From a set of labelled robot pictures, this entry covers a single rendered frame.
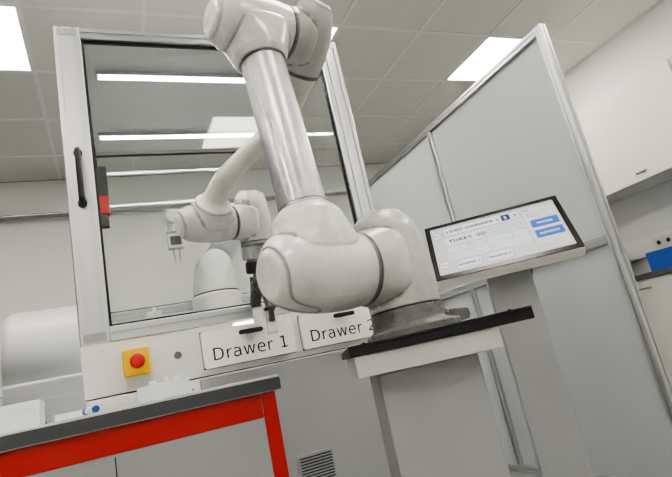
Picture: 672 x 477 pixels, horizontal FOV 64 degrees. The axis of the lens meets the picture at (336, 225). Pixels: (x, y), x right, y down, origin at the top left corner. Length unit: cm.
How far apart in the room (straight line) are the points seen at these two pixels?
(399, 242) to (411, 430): 36
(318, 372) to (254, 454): 71
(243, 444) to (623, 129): 386
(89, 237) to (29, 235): 345
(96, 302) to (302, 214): 85
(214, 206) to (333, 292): 60
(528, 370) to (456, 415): 100
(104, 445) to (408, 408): 54
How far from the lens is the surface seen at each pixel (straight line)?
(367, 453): 184
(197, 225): 149
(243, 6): 128
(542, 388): 207
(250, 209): 157
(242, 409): 110
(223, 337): 169
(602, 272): 257
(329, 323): 179
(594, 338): 267
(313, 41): 137
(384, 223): 112
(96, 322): 168
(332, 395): 179
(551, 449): 210
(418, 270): 111
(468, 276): 196
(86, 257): 172
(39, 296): 504
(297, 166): 108
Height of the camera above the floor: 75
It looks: 14 degrees up
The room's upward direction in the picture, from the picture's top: 12 degrees counter-clockwise
